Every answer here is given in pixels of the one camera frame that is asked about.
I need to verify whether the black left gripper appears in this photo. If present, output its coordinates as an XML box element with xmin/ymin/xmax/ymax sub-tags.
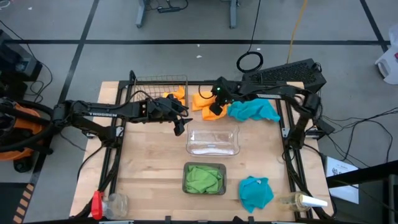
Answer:
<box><xmin>144</xmin><ymin>95</ymin><xmax>194</xmax><ymax>137</ymax></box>

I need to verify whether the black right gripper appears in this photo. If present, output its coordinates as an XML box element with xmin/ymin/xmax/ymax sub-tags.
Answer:
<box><xmin>208</xmin><ymin>77</ymin><xmax>239</xmax><ymax>116</ymax></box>

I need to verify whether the orange microfiber towel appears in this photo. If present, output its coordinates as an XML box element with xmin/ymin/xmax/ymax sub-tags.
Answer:
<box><xmin>163</xmin><ymin>85</ymin><xmax>187</xmax><ymax>105</ymax></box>
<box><xmin>201</xmin><ymin>104</ymin><xmax>229</xmax><ymax>121</ymax></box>
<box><xmin>191</xmin><ymin>91</ymin><xmax>217</xmax><ymax>112</ymax></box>

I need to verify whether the teal microfiber towel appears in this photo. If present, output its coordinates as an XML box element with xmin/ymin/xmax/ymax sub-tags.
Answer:
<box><xmin>228</xmin><ymin>98</ymin><xmax>280</xmax><ymax>123</ymax></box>
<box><xmin>238</xmin><ymin>175</ymin><xmax>275</xmax><ymax>214</ymax></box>

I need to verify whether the green microfiber towel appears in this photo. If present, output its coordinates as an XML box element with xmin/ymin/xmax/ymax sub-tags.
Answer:
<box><xmin>205</xmin><ymin>169</ymin><xmax>224</xmax><ymax>194</ymax></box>
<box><xmin>188</xmin><ymin>164</ymin><xmax>223</xmax><ymax>178</ymax></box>
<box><xmin>185</xmin><ymin>174</ymin><xmax>209</xmax><ymax>194</ymax></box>

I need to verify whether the clear plastic bin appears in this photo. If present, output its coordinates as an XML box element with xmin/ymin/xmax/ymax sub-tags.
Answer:
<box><xmin>185</xmin><ymin>121</ymin><xmax>241</xmax><ymax>157</ymax></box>

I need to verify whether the grey translucent plastic bin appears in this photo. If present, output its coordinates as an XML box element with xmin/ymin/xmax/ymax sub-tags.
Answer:
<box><xmin>182</xmin><ymin>161</ymin><xmax>227</xmax><ymax>196</ymax></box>

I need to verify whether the black perforated computer case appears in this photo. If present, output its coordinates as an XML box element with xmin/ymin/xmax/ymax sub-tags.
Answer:
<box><xmin>241</xmin><ymin>58</ymin><xmax>327</xmax><ymax>93</ymax></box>

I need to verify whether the grey desk leg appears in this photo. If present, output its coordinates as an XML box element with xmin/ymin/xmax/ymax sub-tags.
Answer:
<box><xmin>229</xmin><ymin>0</ymin><xmax>240</xmax><ymax>30</ymax></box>
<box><xmin>135</xmin><ymin>0</ymin><xmax>147</xmax><ymax>29</ymax></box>

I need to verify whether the black power strip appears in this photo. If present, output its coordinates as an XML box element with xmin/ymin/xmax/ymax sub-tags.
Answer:
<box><xmin>157</xmin><ymin>6</ymin><xmax>182</xmax><ymax>14</ymax></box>

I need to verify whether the clear jar with red lid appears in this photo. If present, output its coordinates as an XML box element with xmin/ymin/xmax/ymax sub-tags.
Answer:
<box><xmin>91</xmin><ymin>190</ymin><xmax>130</xmax><ymax>221</ymax></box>

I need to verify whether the clear bottle with white nozzle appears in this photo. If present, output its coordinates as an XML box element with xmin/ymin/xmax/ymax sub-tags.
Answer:
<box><xmin>278</xmin><ymin>192</ymin><xmax>329</xmax><ymax>213</ymax></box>

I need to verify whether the white printed paper sheet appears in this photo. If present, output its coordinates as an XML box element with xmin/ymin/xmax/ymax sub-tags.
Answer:
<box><xmin>325</xmin><ymin>155</ymin><xmax>360</xmax><ymax>205</ymax></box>

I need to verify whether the orange black shop vacuum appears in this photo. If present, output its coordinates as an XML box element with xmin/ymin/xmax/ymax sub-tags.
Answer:
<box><xmin>0</xmin><ymin>96</ymin><xmax>63</xmax><ymax>174</ymax></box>

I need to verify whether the white plastic stool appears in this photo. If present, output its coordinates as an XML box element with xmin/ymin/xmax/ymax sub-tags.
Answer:
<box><xmin>374</xmin><ymin>24</ymin><xmax>398</xmax><ymax>85</ymax></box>

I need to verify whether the black side table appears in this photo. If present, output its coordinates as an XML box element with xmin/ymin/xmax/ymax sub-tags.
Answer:
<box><xmin>326</xmin><ymin>160</ymin><xmax>398</xmax><ymax>224</ymax></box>

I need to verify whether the black equipment cart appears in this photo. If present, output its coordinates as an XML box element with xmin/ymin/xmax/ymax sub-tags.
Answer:
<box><xmin>0</xmin><ymin>29</ymin><xmax>43</xmax><ymax>100</ymax></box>

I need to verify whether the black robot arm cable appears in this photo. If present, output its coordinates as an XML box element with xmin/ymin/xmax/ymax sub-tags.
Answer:
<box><xmin>198</xmin><ymin>83</ymin><xmax>218</xmax><ymax>100</ymax></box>

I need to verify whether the black cable with coil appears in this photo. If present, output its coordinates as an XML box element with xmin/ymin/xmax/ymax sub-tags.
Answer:
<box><xmin>236</xmin><ymin>0</ymin><xmax>264</xmax><ymax>74</ymax></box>

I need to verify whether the copper wire basket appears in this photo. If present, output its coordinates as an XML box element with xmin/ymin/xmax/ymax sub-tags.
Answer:
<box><xmin>132</xmin><ymin>73</ymin><xmax>190</xmax><ymax>103</ymax></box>

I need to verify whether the yellow cable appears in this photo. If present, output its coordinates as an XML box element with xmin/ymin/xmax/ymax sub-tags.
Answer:
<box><xmin>285</xmin><ymin>0</ymin><xmax>308</xmax><ymax>65</ymax></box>

